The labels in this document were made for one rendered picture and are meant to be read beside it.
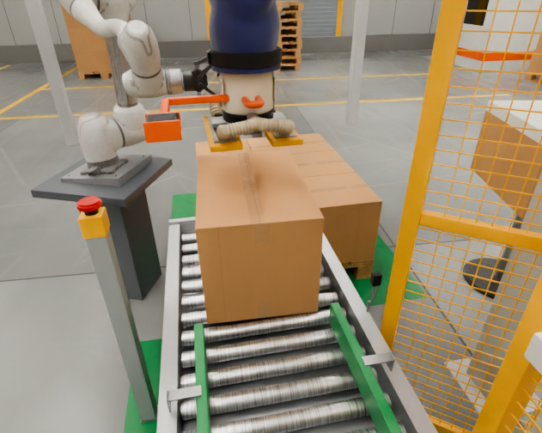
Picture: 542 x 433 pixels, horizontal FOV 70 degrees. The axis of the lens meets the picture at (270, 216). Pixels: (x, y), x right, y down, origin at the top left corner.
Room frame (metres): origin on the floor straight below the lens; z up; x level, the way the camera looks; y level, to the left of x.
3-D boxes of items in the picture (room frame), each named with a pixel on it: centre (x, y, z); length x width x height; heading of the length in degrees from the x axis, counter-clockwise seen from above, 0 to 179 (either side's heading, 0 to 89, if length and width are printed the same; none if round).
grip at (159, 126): (0.95, 0.26, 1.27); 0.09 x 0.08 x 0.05; 102
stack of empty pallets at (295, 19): (9.44, -0.13, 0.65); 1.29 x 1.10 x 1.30; 7
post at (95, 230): (1.00, 0.53, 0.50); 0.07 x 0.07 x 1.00; 11
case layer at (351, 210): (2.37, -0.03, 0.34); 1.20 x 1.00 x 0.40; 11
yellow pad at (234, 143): (1.27, 0.16, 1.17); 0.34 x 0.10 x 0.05; 12
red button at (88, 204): (1.00, 0.53, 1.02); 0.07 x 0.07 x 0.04
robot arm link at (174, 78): (1.50, 0.35, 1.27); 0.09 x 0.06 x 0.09; 12
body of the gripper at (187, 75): (1.52, 0.28, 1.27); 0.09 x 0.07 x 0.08; 102
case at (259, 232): (1.30, 0.07, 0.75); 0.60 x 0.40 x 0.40; 8
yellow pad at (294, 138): (1.31, -0.02, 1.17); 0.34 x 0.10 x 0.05; 12
